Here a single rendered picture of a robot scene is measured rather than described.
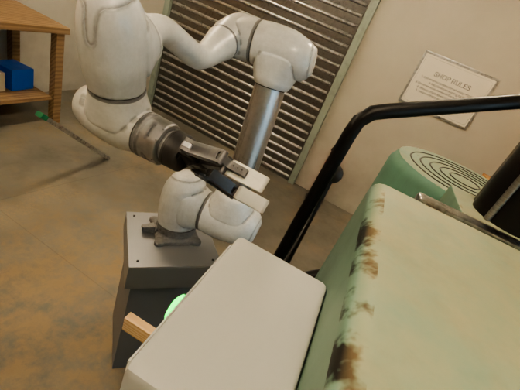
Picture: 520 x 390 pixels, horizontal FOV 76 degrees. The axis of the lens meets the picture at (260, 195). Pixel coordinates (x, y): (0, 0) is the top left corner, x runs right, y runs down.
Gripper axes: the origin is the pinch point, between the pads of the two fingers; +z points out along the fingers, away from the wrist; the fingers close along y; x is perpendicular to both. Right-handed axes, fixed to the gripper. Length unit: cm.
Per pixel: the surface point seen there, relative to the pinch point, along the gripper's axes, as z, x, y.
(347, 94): -16, 189, -228
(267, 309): 10.3, -15.6, 42.3
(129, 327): -13.1, -35.4, -18.1
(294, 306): 11.4, -14.8, 41.5
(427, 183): 18.9, 2.8, 26.0
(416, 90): 40, 206, -205
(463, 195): 20.7, 0.7, 30.9
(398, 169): 16.1, 4.1, 23.7
